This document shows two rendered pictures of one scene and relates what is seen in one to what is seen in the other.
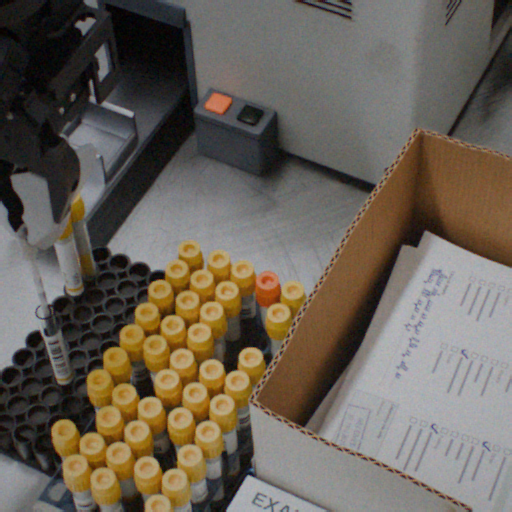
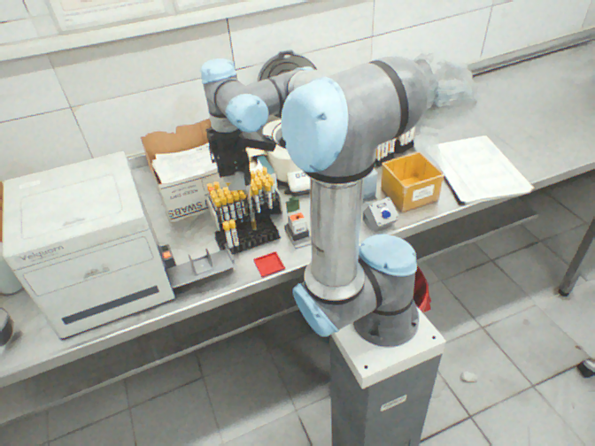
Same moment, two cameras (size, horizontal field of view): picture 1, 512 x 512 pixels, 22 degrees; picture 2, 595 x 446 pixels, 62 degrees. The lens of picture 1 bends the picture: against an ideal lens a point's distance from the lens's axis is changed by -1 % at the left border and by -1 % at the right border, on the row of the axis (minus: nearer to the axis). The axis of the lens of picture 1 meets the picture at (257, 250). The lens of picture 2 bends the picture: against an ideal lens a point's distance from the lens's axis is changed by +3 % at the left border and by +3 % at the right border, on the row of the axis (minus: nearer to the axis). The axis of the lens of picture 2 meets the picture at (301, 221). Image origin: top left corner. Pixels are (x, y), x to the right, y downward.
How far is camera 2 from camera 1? 1.50 m
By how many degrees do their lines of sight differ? 79
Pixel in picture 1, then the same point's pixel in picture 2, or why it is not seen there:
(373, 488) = not seen: hidden behind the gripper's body
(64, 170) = not seen: hidden behind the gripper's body
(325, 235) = (177, 236)
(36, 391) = (262, 230)
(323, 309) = (209, 178)
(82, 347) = (246, 232)
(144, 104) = (179, 270)
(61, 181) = not seen: hidden behind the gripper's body
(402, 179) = (169, 188)
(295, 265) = (189, 234)
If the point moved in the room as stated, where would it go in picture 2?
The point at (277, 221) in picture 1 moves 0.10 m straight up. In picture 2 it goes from (181, 244) to (173, 219)
